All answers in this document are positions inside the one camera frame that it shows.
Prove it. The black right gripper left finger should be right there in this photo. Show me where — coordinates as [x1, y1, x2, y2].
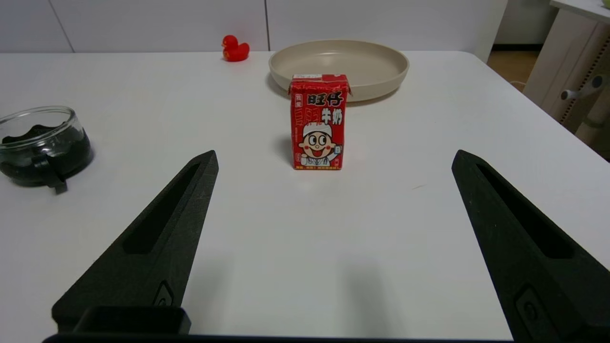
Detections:
[51, 151, 219, 335]

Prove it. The red milk carton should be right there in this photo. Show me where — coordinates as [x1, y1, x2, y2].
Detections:
[290, 74, 352, 171]

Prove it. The beige round plate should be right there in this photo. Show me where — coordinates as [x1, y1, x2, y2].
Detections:
[268, 40, 410, 102]

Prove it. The red rubber duck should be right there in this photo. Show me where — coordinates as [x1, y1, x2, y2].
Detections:
[222, 35, 250, 62]

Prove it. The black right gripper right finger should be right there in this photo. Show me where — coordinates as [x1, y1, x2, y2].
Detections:
[451, 150, 610, 343]

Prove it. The white side desk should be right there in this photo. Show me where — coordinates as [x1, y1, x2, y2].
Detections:
[523, 0, 610, 160]

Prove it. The white desk crank handle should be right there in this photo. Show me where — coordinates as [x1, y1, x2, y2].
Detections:
[561, 74, 610, 101]

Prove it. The glass cup black holder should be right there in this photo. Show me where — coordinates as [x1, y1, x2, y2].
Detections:
[0, 106, 94, 194]

